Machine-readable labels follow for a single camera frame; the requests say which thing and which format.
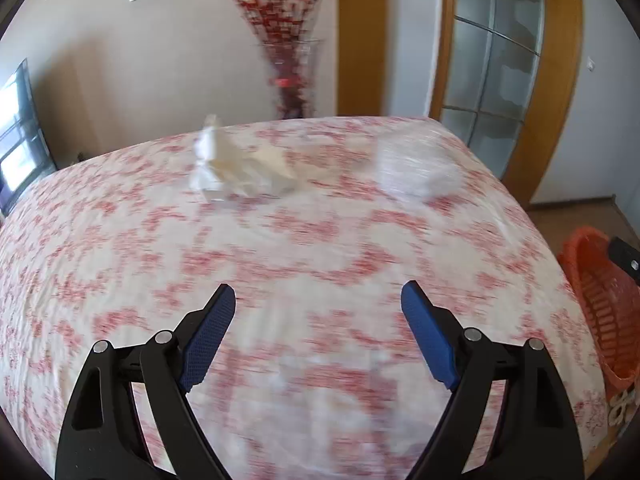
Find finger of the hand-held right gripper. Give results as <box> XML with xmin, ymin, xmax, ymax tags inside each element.
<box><xmin>607</xmin><ymin>237</ymin><xmax>640</xmax><ymax>281</ymax></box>

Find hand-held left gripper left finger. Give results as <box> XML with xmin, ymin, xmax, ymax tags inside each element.
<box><xmin>55</xmin><ymin>283</ymin><xmax>237</xmax><ymax>480</ymax></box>

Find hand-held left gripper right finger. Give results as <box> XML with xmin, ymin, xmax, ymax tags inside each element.
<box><xmin>400</xmin><ymin>280</ymin><xmax>586</xmax><ymax>480</ymax></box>

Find orange plastic basket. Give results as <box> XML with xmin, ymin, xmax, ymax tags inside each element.
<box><xmin>557</xmin><ymin>226</ymin><xmax>640</xmax><ymax>408</ymax></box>

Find large clear plastic wrap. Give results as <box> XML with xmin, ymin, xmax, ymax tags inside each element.
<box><xmin>375</xmin><ymin>130</ymin><xmax>463</xmax><ymax>196</ymax></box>

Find red floral tablecloth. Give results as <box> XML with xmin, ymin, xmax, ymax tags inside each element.
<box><xmin>0</xmin><ymin>115</ymin><xmax>608</xmax><ymax>480</ymax></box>

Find white patterned object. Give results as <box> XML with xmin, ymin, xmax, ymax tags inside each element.
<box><xmin>606</xmin><ymin>385</ymin><xmax>632</xmax><ymax>427</ymax></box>

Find frosted glass sliding door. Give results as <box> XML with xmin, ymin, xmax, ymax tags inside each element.
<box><xmin>430</xmin><ymin>0</ymin><xmax>586</xmax><ymax>206</ymax></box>

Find clear glass vase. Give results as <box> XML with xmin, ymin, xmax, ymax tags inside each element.
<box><xmin>257</xmin><ymin>40</ymin><xmax>321</xmax><ymax>120</ymax></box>

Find flat screen television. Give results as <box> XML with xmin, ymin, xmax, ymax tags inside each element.
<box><xmin>0</xmin><ymin>58</ymin><xmax>53</xmax><ymax>216</ymax></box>

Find wooden door panel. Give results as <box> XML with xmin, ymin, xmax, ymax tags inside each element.
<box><xmin>336</xmin><ymin>0</ymin><xmax>388</xmax><ymax>117</ymax></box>

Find red blossom branches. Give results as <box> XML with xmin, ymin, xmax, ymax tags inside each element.
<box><xmin>175</xmin><ymin>0</ymin><xmax>338</xmax><ymax>61</ymax></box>

